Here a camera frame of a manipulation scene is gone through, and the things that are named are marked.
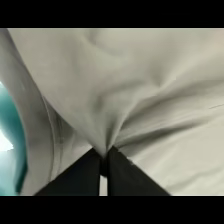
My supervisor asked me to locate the light grey shirt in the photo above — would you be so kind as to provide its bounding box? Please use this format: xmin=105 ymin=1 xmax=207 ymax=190
xmin=0 ymin=28 xmax=224 ymax=197

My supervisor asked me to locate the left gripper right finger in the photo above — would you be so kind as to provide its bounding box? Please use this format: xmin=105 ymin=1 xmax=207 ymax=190
xmin=105 ymin=145 xmax=171 ymax=197

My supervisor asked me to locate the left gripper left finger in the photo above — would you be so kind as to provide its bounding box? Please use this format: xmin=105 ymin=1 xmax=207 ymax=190
xmin=34 ymin=147 xmax=103 ymax=197

